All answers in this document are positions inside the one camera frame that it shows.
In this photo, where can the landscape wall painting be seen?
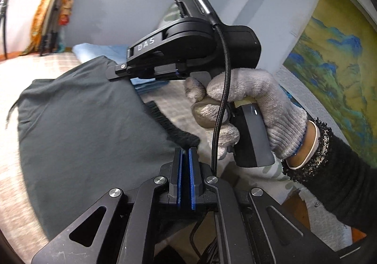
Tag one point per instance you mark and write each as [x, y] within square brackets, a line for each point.
[332, 60]

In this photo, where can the light blue folded cloth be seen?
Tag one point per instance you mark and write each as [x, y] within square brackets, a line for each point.
[88, 50]

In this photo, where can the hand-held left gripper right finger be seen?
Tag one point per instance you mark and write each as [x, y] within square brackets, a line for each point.
[193, 175]

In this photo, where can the orange patterned cloth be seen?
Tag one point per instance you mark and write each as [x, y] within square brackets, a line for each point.
[44, 7]

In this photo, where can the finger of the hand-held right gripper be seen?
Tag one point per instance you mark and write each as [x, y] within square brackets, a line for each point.
[126, 71]

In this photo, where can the person's right forearm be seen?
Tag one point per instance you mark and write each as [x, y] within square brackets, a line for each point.
[338, 169]

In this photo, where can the person's right hand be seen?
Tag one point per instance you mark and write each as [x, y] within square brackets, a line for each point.
[265, 96]

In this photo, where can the dark grey pants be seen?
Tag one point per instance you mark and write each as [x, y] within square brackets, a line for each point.
[88, 134]

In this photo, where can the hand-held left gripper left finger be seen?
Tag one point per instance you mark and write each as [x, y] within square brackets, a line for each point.
[179, 175]

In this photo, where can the black folded stand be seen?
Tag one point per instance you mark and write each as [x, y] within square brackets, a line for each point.
[48, 44]

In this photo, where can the black tripod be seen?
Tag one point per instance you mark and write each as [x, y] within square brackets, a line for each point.
[3, 25]

